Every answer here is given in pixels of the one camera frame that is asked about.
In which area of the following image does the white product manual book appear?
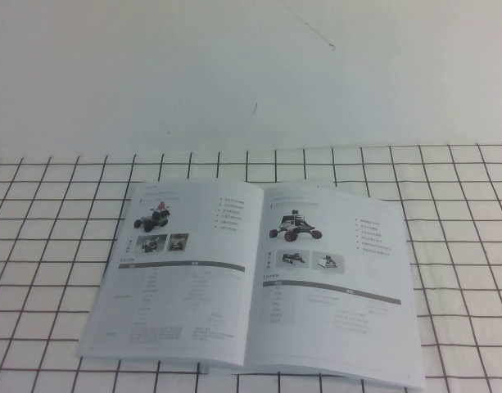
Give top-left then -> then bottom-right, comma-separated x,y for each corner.
76,178 -> 427,392

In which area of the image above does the white black-grid tablecloth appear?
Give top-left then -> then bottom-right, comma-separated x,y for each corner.
0,142 -> 502,393

